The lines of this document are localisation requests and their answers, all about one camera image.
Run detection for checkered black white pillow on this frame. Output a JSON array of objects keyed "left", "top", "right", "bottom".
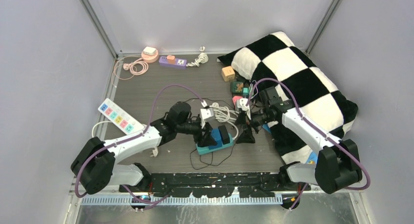
[{"left": 217, "top": 31, "right": 359, "bottom": 165}]

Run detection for pink coiled cable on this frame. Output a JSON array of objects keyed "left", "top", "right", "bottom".
[{"left": 111, "top": 56, "right": 149, "bottom": 87}]

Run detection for pink plug adapter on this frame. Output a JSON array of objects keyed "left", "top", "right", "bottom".
[{"left": 232, "top": 95, "right": 243, "bottom": 107}]

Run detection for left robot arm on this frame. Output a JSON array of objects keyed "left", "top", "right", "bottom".
[{"left": 70, "top": 102, "right": 216, "bottom": 198}]

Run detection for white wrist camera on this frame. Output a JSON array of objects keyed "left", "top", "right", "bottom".
[
  {"left": 235, "top": 98, "right": 251, "bottom": 120},
  {"left": 200, "top": 108, "right": 215, "bottom": 122}
]

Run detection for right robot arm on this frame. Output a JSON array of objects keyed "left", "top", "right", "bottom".
[{"left": 235, "top": 88, "right": 363, "bottom": 194}]

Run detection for purple power strip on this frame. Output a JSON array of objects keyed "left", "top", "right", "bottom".
[{"left": 158, "top": 55, "right": 187, "bottom": 69}]

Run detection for blue cube socket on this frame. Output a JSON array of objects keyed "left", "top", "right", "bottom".
[{"left": 208, "top": 128, "right": 223, "bottom": 149}]

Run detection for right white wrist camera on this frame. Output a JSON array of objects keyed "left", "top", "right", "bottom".
[{"left": 235, "top": 98, "right": 251, "bottom": 120}]

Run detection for teal usb power strip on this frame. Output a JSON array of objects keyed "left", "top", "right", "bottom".
[{"left": 196, "top": 133, "right": 233, "bottom": 155}]

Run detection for purple cable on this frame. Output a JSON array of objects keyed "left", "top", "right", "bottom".
[
  {"left": 74, "top": 84, "right": 207, "bottom": 211},
  {"left": 246, "top": 78, "right": 372, "bottom": 210}
]

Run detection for dark green cube socket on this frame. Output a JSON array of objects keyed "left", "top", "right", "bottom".
[{"left": 230, "top": 81, "right": 244, "bottom": 94}]

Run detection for small teal adapters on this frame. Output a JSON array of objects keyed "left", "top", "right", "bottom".
[{"left": 242, "top": 87, "right": 255, "bottom": 99}]

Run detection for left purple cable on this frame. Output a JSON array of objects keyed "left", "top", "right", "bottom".
[{"left": 74, "top": 84, "right": 207, "bottom": 211}]

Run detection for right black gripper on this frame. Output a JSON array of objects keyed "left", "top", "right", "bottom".
[{"left": 234, "top": 107, "right": 274, "bottom": 143}]

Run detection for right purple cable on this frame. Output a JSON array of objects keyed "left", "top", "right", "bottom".
[{"left": 246, "top": 78, "right": 372, "bottom": 210}]

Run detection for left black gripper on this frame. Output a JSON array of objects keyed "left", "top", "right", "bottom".
[{"left": 176, "top": 119, "right": 217, "bottom": 146}]

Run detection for pink round socket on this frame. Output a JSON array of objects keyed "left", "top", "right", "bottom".
[{"left": 141, "top": 49, "right": 159, "bottom": 63}]

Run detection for orange cube socket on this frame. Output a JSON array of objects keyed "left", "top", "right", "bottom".
[{"left": 221, "top": 66, "right": 235, "bottom": 82}]

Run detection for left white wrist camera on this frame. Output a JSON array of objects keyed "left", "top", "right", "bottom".
[{"left": 200, "top": 108, "right": 215, "bottom": 122}]

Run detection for black power adapter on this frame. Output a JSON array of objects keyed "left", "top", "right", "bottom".
[{"left": 218, "top": 125, "right": 230, "bottom": 145}]

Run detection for orange small plug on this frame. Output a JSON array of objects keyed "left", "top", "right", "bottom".
[{"left": 166, "top": 55, "right": 176, "bottom": 63}]

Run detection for white thick coiled cable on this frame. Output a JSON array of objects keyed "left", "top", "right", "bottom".
[{"left": 210, "top": 102, "right": 240, "bottom": 141}]

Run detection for white charger block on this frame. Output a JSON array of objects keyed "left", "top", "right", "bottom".
[{"left": 142, "top": 46, "right": 157, "bottom": 56}]

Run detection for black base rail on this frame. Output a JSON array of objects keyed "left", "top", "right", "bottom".
[{"left": 128, "top": 172, "right": 304, "bottom": 198}]

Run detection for white colourful power strip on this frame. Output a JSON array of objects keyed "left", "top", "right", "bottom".
[{"left": 98, "top": 98, "right": 146, "bottom": 135}]

